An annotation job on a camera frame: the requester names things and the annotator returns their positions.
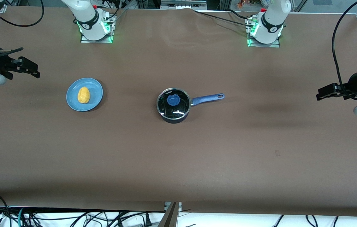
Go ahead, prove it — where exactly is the yellow potato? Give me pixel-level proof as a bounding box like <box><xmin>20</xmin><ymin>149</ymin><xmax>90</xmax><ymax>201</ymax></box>
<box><xmin>77</xmin><ymin>87</ymin><xmax>91</xmax><ymax>104</ymax></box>

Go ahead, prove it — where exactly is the glass lid with blue knob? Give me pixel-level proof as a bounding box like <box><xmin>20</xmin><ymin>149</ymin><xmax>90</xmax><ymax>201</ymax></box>
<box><xmin>157</xmin><ymin>88</ymin><xmax>192</xmax><ymax>121</ymax></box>

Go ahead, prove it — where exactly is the blue round plate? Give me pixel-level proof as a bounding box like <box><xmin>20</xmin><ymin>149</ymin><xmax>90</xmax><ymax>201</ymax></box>
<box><xmin>66</xmin><ymin>78</ymin><xmax>104</xmax><ymax>112</ymax></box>

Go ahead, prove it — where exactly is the colourful toy pile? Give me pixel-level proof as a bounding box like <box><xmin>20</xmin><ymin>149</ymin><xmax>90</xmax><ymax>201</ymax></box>
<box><xmin>237</xmin><ymin>0</ymin><xmax>261</xmax><ymax>9</ymax></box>

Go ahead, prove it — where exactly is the brown table cover sheet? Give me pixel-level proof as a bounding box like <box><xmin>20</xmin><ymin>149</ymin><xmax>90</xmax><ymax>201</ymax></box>
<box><xmin>0</xmin><ymin>6</ymin><xmax>357</xmax><ymax>218</ymax></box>

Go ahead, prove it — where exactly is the grey metal box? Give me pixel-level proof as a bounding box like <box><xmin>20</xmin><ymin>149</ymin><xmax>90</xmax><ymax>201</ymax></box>
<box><xmin>161</xmin><ymin>0</ymin><xmax>208</xmax><ymax>10</ymax></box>

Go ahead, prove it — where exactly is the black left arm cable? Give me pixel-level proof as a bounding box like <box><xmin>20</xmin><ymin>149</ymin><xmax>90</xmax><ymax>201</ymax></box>
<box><xmin>332</xmin><ymin>0</ymin><xmax>357</xmax><ymax>101</ymax></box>

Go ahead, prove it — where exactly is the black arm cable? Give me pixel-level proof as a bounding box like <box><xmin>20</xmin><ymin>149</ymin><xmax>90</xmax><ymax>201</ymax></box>
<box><xmin>332</xmin><ymin>0</ymin><xmax>357</xmax><ymax>101</ymax></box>
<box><xmin>0</xmin><ymin>0</ymin><xmax>45</xmax><ymax>27</ymax></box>

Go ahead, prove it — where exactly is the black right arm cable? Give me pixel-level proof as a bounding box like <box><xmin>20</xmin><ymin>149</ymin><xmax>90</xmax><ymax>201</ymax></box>
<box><xmin>0</xmin><ymin>0</ymin><xmax>45</xmax><ymax>27</ymax></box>

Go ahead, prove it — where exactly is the black cable on table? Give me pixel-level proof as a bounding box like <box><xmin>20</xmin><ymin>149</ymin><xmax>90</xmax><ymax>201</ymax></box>
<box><xmin>228</xmin><ymin>9</ymin><xmax>253</xmax><ymax>19</ymax></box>
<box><xmin>193</xmin><ymin>11</ymin><xmax>250</xmax><ymax>26</ymax></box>

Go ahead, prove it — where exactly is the black pot with blue handle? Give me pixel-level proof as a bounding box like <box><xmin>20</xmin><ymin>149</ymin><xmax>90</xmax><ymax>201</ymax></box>
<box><xmin>156</xmin><ymin>87</ymin><xmax>225</xmax><ymax>124</ymax></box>

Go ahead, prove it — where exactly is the black floor cable with plug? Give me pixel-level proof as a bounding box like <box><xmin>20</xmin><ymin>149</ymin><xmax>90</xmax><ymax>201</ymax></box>
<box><xmin>115</xmin><ymin>212</ymin><xmax>153</xmax><ymax>227</ymax></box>

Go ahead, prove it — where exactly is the aluminium frame post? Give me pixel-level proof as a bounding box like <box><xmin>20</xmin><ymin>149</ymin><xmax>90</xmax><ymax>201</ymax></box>
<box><xmin>158</xmin><ymin>201</ymin><xmax>182</xmax><ymax>227</ymax></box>

